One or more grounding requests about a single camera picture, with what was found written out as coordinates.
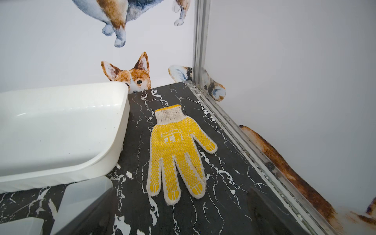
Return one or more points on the white plastic storage box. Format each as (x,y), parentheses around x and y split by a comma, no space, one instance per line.
(61,135)

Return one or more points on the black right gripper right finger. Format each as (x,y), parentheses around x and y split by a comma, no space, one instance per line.
(268,219)

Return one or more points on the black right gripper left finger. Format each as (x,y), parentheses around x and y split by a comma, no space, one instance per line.
(97,219)

